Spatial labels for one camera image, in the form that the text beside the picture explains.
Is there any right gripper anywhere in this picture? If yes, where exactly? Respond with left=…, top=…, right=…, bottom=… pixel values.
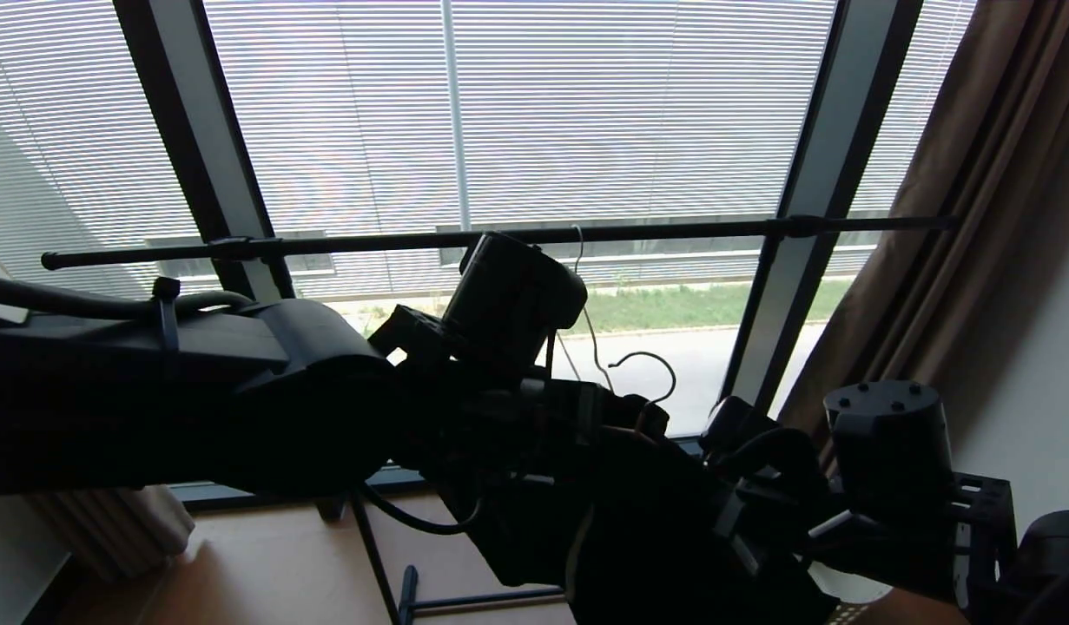
left=716, top=469, right=848, bottom=578

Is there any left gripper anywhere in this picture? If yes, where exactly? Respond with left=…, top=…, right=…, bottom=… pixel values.
left=517, top=380, right=671, bottom=471

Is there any pink clothes hanger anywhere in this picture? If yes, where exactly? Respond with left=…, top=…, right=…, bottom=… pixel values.
left=608, top=351, right=679, bottom=409
left=551, top=224, right=617, bottom=393

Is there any black garment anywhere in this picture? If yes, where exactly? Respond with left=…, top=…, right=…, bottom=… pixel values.
left=434, top=417, right=839, bottom=625

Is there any white laundry basket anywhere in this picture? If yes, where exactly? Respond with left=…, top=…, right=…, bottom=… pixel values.
left=812, top=560, right=900, bottom=625

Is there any black clothes rack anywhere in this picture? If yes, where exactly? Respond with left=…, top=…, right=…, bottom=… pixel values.
left=41, top=214, right=959, bottom=625

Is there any brown curtain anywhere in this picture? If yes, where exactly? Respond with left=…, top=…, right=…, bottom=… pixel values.
left=0, top=234, right=196, bottom=584
left=777, top=0, right=1069, bottom=470

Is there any window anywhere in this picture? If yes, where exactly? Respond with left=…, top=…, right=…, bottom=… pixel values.
left=0, top=0, right=978, bottom=509

